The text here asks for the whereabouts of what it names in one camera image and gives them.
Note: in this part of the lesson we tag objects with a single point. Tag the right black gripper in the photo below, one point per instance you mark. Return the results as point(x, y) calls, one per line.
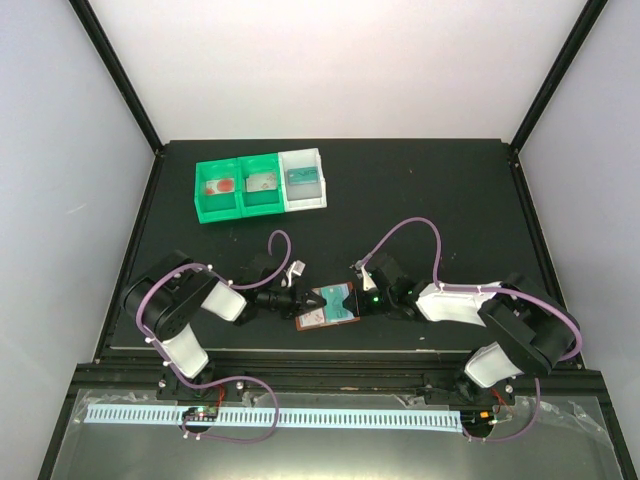
point(359, 307)

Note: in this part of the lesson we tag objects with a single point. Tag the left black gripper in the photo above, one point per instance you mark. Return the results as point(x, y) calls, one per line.
point(297, 300)

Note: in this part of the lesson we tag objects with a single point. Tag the brown leather card holder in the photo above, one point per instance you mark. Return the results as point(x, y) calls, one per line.
point(326, 324)

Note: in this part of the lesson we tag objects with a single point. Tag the teal VIP card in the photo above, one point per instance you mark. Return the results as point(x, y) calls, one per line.
point(335, 295)

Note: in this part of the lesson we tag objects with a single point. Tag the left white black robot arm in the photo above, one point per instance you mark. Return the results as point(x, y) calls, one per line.
point(164, 299)

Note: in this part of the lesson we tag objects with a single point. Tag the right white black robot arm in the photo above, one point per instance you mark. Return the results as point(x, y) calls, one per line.
point(529, 332)

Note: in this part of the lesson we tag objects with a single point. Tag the red spotted card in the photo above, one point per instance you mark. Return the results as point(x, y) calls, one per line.
point(219, 186)

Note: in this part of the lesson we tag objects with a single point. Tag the white translucent bin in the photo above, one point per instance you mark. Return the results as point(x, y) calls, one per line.
point(302, 197)

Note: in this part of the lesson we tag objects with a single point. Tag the middle green bin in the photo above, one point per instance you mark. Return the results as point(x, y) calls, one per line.
point(266, 202)

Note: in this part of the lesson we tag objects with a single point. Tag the green bin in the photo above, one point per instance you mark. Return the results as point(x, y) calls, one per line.
point(266, 202)
point(217, 208)

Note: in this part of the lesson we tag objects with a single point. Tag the left green bin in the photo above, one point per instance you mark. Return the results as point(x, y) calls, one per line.
point(217, 208)

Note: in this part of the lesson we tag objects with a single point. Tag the small circuit board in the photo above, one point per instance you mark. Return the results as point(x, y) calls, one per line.
point(200, 414)

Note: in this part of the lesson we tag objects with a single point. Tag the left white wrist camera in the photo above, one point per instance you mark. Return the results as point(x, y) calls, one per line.
point(296, 269)

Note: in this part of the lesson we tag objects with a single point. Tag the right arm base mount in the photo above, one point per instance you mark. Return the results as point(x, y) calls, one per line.
point(450, 392)

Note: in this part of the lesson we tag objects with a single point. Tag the white slotted cable duct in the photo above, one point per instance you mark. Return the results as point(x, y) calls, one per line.
point(313, 418)

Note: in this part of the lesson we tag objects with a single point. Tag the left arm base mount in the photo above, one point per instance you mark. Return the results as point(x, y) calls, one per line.
point(169, 387)

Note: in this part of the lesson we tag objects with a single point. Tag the right black frame post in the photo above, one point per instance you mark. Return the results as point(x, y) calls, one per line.
point(572, 45)

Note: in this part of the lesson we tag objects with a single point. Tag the black frame post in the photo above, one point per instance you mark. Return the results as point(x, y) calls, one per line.
point(101, 43)
point(572, 45)

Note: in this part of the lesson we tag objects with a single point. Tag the left black frame post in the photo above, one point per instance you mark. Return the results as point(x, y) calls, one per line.
point(101, 43)

